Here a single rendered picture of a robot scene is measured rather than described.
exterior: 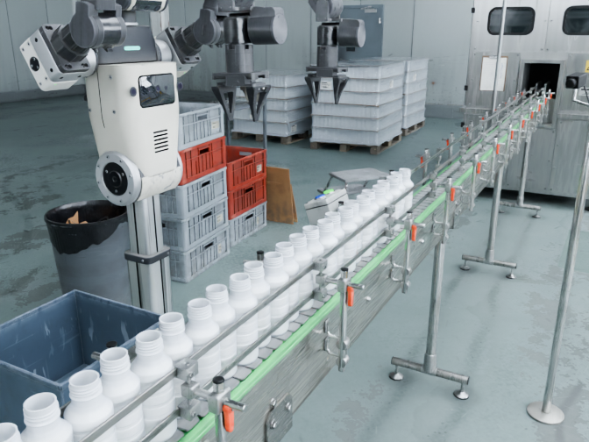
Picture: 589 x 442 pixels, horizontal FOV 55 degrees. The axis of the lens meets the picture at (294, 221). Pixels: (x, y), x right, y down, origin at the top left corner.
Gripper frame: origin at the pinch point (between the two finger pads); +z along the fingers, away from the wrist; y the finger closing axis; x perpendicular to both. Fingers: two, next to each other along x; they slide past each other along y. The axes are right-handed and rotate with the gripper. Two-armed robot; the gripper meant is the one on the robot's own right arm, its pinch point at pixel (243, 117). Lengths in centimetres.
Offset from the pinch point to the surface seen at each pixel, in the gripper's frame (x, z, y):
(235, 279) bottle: -23.1, 25.8, 11.8
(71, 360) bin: -15, 63, -48
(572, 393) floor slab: 157, 143, 69
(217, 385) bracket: -45, 31, 23
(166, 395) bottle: -48, 34, 16
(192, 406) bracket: -45, 37, 18
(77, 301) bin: -11, 47, -47
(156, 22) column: 758, -62, -684
